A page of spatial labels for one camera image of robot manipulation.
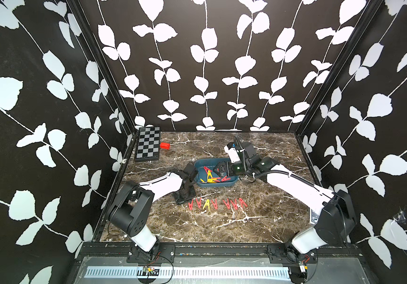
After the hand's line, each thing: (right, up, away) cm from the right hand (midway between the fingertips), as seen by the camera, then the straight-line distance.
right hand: (218, 166), depth 80 cm
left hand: (-13, -17, +9) cm, 23 cm away
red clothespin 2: (-10, -19, +7) cm, 23 cm away
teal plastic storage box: (-10, -6, +22) cm, 25 cm away
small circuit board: (-29, -41, -10) cm, 51 cm away
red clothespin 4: (+5, -20, +8) cm, 22 cm away
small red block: (-33, +10, +32) cm, 47 cm away
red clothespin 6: (+13, -19, +8) cm, 24 cm away
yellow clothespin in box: (-4, -8, +15) cm, 18 cm away
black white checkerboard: (-44, +11, +30) cm, 54 cm away
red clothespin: (-14, -20, +6) cm, 25 cm away
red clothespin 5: (+8, -20, +7) cm, 23 cm away
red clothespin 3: (-1, -20, +7) cm, 22 cm away
